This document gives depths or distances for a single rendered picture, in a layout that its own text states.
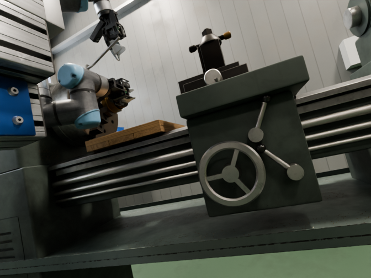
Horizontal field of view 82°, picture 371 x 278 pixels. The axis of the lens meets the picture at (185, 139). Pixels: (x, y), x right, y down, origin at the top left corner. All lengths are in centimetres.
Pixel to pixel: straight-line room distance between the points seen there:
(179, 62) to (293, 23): 175
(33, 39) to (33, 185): 64
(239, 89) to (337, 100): 28
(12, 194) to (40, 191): 9
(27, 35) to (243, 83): 40
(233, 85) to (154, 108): 342
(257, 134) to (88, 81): 52
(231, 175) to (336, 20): 330
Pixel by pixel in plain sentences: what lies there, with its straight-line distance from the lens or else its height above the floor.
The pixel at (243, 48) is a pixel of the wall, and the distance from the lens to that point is 357.
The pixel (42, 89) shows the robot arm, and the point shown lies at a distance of 76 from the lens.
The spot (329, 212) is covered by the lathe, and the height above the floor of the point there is 54.
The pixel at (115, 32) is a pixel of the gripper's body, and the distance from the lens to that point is 113.
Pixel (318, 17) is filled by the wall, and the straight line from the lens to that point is 367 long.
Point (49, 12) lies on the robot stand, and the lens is 46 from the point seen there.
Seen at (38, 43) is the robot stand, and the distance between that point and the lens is 41.
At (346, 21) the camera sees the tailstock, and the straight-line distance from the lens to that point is 95.
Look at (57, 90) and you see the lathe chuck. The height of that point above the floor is 114.
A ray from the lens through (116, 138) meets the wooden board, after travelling 77.
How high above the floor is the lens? 77
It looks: 5 degrees up
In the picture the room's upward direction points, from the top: 13 degrees counter-clockwise
